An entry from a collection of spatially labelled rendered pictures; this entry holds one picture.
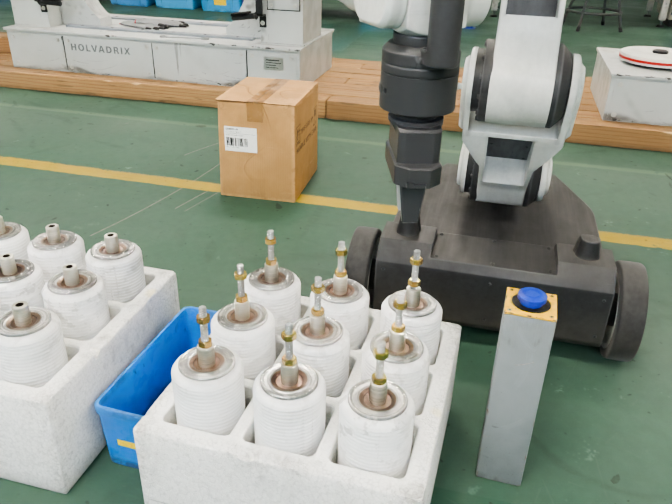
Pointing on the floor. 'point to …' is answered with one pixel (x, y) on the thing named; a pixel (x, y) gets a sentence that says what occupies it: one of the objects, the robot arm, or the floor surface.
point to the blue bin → (145, 384)
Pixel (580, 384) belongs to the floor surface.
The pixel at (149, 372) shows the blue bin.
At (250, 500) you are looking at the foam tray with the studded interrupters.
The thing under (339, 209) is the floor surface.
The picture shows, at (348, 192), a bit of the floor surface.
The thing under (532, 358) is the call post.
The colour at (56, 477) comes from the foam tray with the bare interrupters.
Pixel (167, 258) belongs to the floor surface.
